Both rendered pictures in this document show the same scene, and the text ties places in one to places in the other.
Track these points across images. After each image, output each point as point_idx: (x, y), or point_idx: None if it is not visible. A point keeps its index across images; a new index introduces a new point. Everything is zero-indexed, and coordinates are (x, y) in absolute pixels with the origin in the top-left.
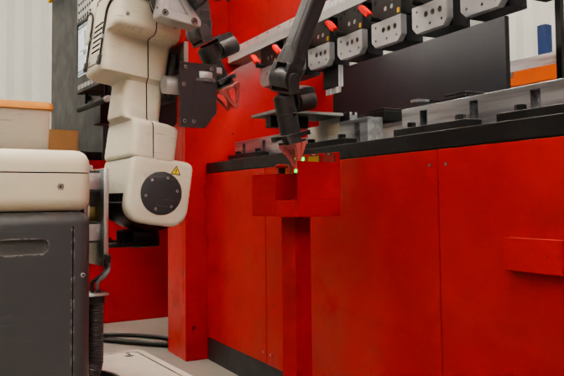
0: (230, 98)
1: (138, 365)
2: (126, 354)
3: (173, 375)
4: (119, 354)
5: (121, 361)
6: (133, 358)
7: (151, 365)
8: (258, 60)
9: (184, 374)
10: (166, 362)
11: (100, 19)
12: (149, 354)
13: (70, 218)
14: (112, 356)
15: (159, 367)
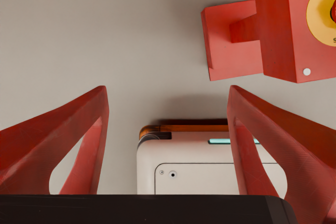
0: (269, 186)
1: (215, 180)
2: (171, 177)
3: (266, 168)
4: (163, 180)
5: (190, 187)
6: (187, 175)
7: (222, 171)
8: None
9: (268, 160)
10: (216, 155)
11: None
12: (176, 156)
13: None
14: (166, 188)
15: (231, 168)
